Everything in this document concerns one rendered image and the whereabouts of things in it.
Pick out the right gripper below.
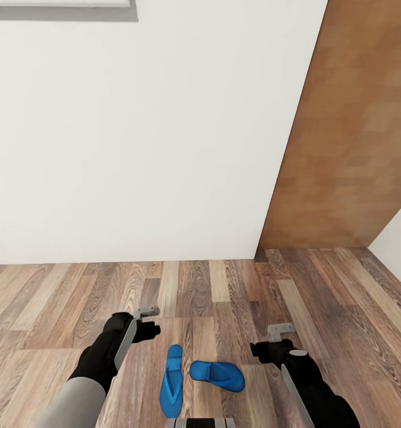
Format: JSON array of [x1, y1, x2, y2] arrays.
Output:
[[250, 339, 293, 366]]

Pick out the sandal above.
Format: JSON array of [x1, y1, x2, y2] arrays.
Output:
[[160, 345, 182, 418], [190, 361, 245, 392]]

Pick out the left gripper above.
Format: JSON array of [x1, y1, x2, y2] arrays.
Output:
[[133, 322, 160, 343]]

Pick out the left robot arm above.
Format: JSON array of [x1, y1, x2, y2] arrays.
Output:
[[32, 305, 160, 428]]

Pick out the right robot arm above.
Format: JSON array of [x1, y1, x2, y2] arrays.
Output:
[[250, 323, 361, 428]]

